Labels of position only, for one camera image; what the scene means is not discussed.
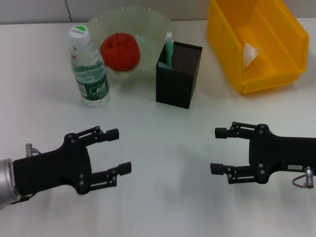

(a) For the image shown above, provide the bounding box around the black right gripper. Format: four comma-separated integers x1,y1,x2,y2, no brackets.
209,120,316,185

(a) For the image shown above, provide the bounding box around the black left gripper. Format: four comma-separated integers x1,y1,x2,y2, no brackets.
12,125,132,196

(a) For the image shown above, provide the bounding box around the green pen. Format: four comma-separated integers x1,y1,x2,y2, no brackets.
164,32,173,69

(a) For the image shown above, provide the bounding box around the green label water bottle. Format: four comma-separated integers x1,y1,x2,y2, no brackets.
69,24,111,108

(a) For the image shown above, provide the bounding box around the yellow plastic bin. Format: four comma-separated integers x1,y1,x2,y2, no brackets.
206,0,310,96

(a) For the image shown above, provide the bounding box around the red apple-shaped object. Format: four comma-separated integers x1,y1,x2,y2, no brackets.
99,33,141,72

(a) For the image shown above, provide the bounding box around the black mesh pen holder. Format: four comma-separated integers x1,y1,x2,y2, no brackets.
155,40,203,110

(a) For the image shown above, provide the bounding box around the green glass fruit plate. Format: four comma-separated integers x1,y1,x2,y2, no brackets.
86,5,178,79

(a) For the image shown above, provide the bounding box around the left wrist cable with plugs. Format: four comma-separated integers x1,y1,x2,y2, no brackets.
9,143,42,205

